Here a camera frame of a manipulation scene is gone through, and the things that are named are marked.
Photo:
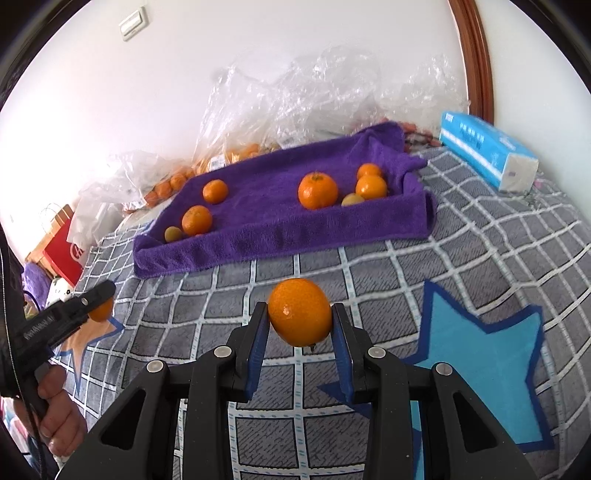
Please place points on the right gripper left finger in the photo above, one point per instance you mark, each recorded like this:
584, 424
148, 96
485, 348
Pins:
251, 351

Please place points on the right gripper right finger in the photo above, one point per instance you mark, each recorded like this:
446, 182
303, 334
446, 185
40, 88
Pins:
348, 349

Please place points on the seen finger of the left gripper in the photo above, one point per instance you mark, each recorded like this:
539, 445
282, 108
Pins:
97, 295

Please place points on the small orange mandarin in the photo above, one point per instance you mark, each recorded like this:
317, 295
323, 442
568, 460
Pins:
103, 312
196, 220
369, 169

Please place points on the large smooth orange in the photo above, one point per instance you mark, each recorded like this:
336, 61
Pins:
300, 312

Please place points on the small green fruit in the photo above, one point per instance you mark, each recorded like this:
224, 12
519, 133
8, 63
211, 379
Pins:
172, 234

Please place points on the small orange front mandarin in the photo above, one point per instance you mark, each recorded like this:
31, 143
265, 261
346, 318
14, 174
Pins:
196, 220

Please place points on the small green-yellow fruit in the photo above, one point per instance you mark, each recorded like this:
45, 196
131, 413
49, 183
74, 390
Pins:
352, 199

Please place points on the large orange with stem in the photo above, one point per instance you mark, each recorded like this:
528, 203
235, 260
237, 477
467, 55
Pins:
317, 190

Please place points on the oval orange kumquat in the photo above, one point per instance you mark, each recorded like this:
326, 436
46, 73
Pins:
371, 187

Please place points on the left hand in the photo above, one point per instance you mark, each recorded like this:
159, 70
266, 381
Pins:
63, 428

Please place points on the red cardboard box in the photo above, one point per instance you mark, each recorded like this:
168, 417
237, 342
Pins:
55, 254

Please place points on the white plastic bag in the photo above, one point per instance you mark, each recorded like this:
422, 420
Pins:
92, 220

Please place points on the purple towel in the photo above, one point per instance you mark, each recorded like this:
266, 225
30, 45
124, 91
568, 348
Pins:
262, 218

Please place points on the clear bag of mandarins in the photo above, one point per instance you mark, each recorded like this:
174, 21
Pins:
128, 179

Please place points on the grey checked bed sheet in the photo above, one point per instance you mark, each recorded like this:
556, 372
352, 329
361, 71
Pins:
500, 291

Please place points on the blue tissue pack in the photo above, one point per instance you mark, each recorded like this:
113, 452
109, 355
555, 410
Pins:
502, 161

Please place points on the clear plastic bag right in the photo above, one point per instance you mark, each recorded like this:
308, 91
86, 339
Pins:
258, 106

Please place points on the white wall switch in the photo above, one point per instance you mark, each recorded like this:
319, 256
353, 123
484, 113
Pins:
133, 23

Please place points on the brown wooden door frame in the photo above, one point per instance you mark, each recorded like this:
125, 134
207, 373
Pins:
476, 57

